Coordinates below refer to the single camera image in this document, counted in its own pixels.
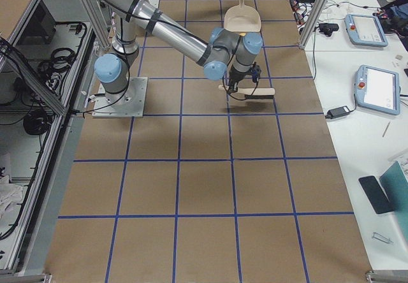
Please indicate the beige hand brush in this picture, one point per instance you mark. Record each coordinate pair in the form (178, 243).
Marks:
(250, 93)

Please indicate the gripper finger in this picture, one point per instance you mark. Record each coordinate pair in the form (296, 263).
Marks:
(233, 88)

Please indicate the aluminium frame post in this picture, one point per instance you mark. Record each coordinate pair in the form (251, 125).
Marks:
(311, 22)

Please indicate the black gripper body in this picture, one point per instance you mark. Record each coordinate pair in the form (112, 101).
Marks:
(236, 78)

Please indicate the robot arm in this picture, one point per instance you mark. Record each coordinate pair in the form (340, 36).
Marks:
(226, 54)

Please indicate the blue teach pendant far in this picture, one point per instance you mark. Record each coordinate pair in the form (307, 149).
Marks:
(365, 30)

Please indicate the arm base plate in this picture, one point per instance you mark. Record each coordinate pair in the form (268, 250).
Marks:
(131, 105)

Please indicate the black power adapter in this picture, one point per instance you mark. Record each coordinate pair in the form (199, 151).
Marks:
(337, 112)

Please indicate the blue teach pendant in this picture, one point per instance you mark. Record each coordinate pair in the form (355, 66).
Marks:
(377, 89)
(365, 30)

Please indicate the teal notebook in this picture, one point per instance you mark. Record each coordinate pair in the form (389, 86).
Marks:
(394, 182)

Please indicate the black smartphone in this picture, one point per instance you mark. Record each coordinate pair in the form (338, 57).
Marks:
(375, 195)

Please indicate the beige dustpan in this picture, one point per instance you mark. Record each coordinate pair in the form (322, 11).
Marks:
(242, 19)

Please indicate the blue teach pendant near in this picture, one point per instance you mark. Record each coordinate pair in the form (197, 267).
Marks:
(377, 89)

